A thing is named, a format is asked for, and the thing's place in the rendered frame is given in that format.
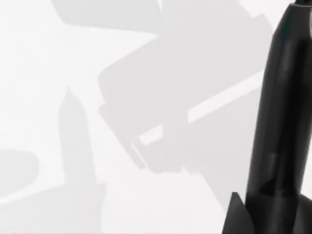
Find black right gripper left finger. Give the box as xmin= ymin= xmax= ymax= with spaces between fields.
xmin=221 ymin=192 xmax=254 ymax=234

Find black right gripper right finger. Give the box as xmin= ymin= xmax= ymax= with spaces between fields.
xmin=296 ymin=194 xmax=312 ymax=234

